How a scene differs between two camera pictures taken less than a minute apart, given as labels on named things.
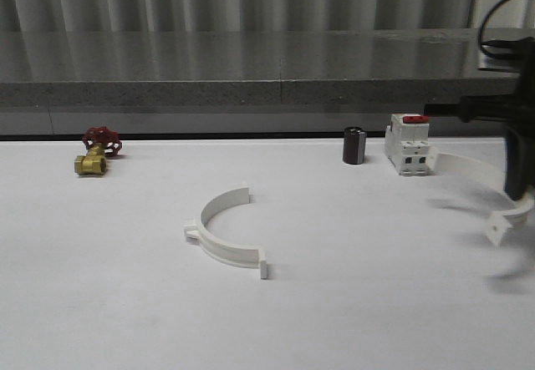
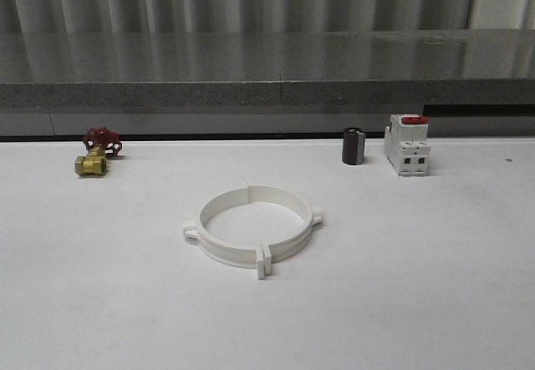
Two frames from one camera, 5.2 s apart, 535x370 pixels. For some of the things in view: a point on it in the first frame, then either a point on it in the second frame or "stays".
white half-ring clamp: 471,186 to 262,194
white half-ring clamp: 198,231 stays
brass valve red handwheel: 99,142 stays
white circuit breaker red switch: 407,143 stays
